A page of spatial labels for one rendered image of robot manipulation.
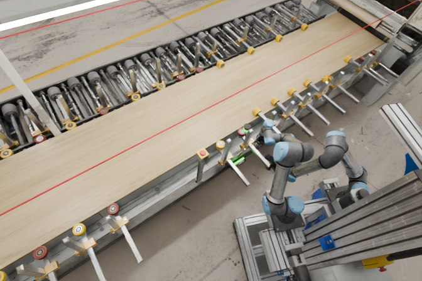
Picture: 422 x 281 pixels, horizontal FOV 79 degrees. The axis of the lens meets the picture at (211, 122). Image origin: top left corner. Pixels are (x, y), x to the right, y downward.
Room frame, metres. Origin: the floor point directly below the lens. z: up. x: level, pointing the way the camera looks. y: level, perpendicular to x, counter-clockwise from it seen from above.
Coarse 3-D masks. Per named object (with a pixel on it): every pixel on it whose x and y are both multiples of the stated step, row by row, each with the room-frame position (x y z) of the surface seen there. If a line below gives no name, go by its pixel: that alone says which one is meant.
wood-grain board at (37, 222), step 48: (288, 48) 2.67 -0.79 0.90; (336, 48) 2.83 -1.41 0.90; (192, 96) 1.65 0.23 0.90; (240, 96) 1.76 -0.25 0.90; (288, 96) 1.88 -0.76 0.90; (48, 144) 0.88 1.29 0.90; (96, 144) 0.95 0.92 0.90; (144, 144) 1.03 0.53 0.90; (192, 144) 1.11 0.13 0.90; (0, 192) 0.44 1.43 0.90; (48, 192) 0.50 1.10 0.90; (96, 192) 0.56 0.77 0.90; (0, 240) 0.14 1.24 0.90; (48, 240) 0.19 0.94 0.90
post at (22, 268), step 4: (16, 268) 0.01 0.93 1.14; (20, 268) 0.01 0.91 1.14; (24, 268) 0.01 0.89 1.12; (28, 268) 0.02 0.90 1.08; (32, 268) 0.02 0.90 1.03; (36, 268) 0.02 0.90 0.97; (40, 268) 0.03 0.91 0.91; (20, 272) -0.01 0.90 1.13; (24, 272) 0.00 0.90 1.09; (28, 272) 0.00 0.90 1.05; (32, 272) 0.00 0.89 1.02; (36, 272) 0.01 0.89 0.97; (40, 272) 0.01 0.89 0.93; (44, 272) 0.01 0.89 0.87; (36, 276) -0.01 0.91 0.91; (40, 276) -0.01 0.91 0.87; (48, 276) 0.00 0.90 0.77
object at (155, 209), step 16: (336, 96) 2.22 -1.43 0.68; (304, 112) 1.86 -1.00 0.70; (288, 128) 1.65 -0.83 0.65; (256, 144) 1.34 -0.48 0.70; (208, 176) 0.92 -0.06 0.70; (176, 192) 0.73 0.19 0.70; (192, 192) 0.78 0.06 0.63; (160, 208) 0.58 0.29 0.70; (128, 224) 0.42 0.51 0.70; (96, 240) 0.26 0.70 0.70; (112, 240) 0.28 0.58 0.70; (80, 256) 0.15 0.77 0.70; (64, 272) 0.03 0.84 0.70
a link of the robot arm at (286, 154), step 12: (276, 144) 0.82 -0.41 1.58; (288, 144) 0.80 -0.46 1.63; (300, 144) 0.82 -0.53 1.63; (276, 156) 0.75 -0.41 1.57; (288, 156) 0.74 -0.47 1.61; (300, 156) 0.75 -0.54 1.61; (276, 168) 0.72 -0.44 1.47; (288, 168) 0.70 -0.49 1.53; (276, 180) 0.67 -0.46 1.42; (276, 192) 0.62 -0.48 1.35; (264, 204) 0.57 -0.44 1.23; (276, 204) 0.56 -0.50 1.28
